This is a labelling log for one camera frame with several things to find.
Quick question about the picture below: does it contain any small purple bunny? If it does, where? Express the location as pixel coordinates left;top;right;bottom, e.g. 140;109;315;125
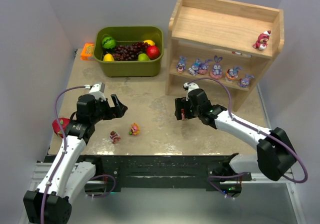
238;74;255;88

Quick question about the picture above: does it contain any pink bear with cake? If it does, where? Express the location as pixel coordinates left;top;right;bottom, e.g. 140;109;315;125
253;30;271;51

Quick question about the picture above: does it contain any purple bunny orange cup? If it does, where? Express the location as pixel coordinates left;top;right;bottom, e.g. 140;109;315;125
225;66;242;82

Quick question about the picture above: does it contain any purple bunny pink donut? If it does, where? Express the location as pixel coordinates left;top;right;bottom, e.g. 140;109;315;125
209;55;223;79
198;59;213;75

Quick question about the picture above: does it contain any yellow lemon toy front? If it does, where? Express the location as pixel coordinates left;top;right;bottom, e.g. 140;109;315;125
103;53;114;62

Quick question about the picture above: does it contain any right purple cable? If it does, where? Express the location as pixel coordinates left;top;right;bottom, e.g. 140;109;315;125
189;77;309;199

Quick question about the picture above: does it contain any green watermelon toy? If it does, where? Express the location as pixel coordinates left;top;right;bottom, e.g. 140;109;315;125
101;36;117;50

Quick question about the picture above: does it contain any black base frame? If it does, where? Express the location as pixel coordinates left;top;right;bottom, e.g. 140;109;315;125
44;154;252;193

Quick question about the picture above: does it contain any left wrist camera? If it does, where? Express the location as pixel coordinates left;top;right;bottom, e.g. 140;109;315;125
84;82;107;101

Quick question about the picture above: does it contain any pink bear yellow flower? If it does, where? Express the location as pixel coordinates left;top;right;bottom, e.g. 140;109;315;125
129;123;140;136

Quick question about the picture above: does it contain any purple grape bunch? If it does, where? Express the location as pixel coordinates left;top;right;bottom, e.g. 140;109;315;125
111;42;150;61

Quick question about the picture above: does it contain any yellow lemon toy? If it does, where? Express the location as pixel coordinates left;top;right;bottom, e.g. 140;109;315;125
144;40;155;46
103;53;114;62

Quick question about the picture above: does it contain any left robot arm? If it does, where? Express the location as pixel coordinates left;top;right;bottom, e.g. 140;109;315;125
23;92;128;223

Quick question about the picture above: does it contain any purple cable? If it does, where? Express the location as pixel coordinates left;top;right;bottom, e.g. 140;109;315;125
189;77;309;199
41;85;92;224

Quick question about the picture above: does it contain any purple bunny strawberry cake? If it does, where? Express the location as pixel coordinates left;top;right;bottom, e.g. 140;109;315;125
176;56;187;73

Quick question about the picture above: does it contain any pink bear strawberry donut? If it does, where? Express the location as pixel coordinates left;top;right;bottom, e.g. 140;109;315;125
180;109;186;120

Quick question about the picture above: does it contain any purple bunny with bottle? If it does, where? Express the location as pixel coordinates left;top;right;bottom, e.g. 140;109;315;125
188;58;202;76

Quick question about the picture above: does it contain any green pear toy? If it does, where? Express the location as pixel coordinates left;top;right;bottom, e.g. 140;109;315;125
137;53;150;61

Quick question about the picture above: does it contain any green plastic basin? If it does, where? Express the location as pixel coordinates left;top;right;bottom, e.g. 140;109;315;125
93;26;164;77

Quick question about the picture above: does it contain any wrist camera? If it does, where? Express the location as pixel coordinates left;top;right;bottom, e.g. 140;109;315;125
84;82;107;101
183;82;199;101

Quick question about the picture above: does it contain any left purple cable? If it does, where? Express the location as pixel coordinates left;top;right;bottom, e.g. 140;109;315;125
41;85;92;224

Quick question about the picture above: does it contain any red strawberry bear figure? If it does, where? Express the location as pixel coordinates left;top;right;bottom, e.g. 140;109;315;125
109;131;121;144

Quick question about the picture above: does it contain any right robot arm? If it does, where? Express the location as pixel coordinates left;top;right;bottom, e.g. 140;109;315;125
174;87;298;181

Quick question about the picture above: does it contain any wooden two-tier shelf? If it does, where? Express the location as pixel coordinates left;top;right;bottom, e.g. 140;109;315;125
165;0;285;111

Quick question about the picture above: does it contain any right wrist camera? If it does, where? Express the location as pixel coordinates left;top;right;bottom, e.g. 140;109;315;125
183;82;199;101

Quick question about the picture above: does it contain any yellow lemon toy back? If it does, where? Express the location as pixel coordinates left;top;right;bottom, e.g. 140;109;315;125
144;40;155;46

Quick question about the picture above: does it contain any orange snack box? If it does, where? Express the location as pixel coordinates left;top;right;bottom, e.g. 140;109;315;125
80;43;95;61

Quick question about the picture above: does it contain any aluminium rail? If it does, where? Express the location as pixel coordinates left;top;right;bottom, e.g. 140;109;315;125
20;155;292;223

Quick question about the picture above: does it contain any red strawberry toy at edge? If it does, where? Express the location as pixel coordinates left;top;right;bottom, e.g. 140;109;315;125
52;117;70;138

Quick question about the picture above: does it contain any red white box behind shelf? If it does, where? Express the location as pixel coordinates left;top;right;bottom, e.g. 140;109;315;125
232;51;252;58

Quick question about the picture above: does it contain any red apple toy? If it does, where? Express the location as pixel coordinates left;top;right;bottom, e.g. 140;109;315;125
146;46;161;60

